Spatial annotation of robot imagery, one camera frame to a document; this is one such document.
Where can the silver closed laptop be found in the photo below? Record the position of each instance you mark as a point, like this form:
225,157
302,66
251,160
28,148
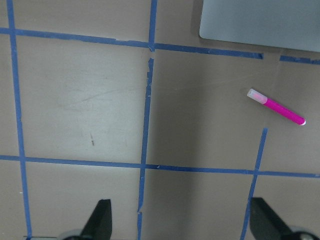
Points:
290,24

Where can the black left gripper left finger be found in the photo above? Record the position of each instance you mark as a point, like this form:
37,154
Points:
98,226

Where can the pink marker pen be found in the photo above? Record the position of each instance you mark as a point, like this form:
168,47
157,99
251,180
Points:
276,107

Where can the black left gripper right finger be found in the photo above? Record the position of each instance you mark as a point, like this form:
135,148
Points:
265,224

